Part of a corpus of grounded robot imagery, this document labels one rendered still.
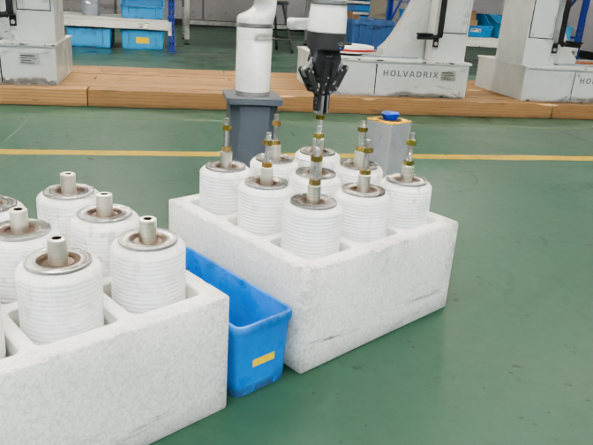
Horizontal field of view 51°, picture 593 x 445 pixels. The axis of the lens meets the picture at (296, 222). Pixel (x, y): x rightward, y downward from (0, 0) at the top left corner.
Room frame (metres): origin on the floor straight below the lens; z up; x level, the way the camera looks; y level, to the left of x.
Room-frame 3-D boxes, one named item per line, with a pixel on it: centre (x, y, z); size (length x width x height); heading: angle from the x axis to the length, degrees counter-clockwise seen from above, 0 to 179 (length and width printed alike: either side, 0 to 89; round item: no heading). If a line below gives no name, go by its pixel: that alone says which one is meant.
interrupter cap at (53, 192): (0.91, 0.35, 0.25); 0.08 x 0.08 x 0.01
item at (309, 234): (0.94, -0.02, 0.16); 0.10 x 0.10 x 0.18
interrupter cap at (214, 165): (1.11, 0.14, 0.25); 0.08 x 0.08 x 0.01
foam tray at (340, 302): (1.11, -0.03, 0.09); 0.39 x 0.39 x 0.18; 43
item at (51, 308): (0.66, 0.27, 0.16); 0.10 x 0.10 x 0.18
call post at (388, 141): (1.36, -0.19, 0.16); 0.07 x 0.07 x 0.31; 43
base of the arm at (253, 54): (1.67, 0.14, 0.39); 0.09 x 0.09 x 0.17; 13
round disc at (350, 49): (3.49, -0.20, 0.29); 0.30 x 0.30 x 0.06
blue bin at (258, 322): (0.90, 0.13, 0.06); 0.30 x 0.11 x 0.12; 44
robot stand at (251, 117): (1.67, 0.14, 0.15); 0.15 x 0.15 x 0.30; 13
